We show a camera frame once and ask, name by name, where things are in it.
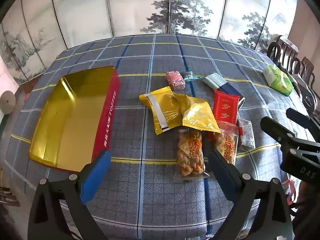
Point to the clear packet with dark contents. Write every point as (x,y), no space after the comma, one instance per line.
(246,135)

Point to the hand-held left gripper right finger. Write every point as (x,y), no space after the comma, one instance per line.
(220,170)

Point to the pink patterned snack packet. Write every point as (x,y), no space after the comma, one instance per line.
(175,80)

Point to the green tissue pack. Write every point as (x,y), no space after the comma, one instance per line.
(278,80)

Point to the dark wooden chair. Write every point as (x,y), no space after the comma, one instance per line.
(307,67)
(287,46)
(311,100)

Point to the red and gold tin box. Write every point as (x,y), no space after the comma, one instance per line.
(75,120)

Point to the yellow packet with silver strip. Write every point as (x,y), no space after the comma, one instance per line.
(162,107)

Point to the painted folding screen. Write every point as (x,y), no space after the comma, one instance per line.
(140,5)

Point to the teal snack packet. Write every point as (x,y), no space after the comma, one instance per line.
(189,75)

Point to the clear fried twist packet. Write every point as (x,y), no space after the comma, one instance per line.
(190,152)
(228,145)

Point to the round stone disc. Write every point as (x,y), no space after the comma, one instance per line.
(7,102)

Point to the shiny gold snack packet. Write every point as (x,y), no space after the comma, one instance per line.
(200,115)

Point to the red snack packet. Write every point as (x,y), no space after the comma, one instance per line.
(225,110)

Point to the pale green navy snack packet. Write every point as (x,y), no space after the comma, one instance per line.
(215,81)

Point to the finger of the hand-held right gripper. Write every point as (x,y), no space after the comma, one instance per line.
(275,128)
(302,118)

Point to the person's right forearm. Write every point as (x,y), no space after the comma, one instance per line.
(308,210)

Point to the blue plaid tablecloth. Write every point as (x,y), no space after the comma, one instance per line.
(140,55)

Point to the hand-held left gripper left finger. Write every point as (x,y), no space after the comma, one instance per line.
(96,177)

